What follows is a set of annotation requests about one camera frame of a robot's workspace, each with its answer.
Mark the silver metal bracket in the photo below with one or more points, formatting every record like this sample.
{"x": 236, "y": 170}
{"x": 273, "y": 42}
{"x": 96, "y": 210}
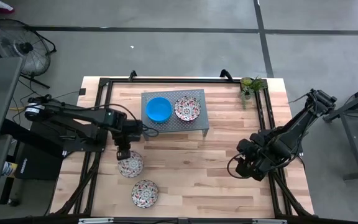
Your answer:
{"x": 269, "y": 221}
{"x": 95, "y": 221}

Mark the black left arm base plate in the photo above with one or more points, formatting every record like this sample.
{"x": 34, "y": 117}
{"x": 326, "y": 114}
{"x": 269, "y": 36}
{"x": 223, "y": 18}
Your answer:
{"x": 73, "y": 150}

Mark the small potted green plant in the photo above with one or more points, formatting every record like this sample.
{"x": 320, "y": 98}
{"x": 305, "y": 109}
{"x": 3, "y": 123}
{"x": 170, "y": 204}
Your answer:
{"x": 251, "y": 84}

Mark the black table clamp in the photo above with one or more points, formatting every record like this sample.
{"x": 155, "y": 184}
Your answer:
{"x": 226, "y": 74}
{"x": 132, "y": 75}

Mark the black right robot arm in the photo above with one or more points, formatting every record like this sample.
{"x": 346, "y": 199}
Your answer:
{"x": 297, "y": 130}

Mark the floral patterned mini bowl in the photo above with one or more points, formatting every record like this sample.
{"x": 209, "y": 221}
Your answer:
{"x": 132, "y": 166}
{"x": 187, "y": 108}
{"x": 145, "y": 193}

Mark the person's white pink shoe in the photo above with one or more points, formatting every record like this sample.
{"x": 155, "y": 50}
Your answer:
{"x": 2, "y": 7}

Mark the yellow white packet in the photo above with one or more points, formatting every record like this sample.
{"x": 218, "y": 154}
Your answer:
{"x": 9, "y": 169}

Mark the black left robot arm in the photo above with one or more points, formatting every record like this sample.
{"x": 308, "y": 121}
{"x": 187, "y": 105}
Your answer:
{"x": 73, "y": 113}

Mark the grey perforated metal shelf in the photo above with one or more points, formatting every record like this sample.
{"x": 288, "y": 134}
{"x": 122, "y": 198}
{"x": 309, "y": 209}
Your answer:
{"x": 172, "y": 129}

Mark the black aluminium table frame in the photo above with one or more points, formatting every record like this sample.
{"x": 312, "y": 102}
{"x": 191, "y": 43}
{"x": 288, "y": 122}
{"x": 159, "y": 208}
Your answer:
{"x": 182, "y": 81}

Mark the small black square tag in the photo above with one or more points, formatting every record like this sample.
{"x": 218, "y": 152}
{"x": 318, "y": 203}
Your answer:
{"x": 82, "y": 91}

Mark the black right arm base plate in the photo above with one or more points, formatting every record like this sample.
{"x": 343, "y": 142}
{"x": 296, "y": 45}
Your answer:
{"x": 295, "y": 149}

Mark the black equipment case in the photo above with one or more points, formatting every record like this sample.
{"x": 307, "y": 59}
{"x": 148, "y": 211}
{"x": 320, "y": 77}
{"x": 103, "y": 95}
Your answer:
{"x": 39, "y": 161}

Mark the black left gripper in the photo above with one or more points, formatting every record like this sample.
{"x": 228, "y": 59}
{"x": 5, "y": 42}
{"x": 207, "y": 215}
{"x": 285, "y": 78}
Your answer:
{"x": 127, "y": 133}

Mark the dark grey metal stand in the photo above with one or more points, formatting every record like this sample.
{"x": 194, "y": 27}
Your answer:
{"x": 351, "y": 143}

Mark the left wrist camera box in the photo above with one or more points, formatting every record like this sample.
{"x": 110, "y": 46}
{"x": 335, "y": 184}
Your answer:
{"x": 123, "y": 154}

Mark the black floor fan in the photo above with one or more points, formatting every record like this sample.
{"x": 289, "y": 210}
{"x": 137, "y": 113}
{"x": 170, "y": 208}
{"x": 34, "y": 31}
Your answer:
{"x": 25, "y": 47}

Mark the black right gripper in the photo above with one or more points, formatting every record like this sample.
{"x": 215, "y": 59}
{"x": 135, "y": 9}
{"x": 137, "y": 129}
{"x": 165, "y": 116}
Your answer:
{"x": 256, "y": 155}

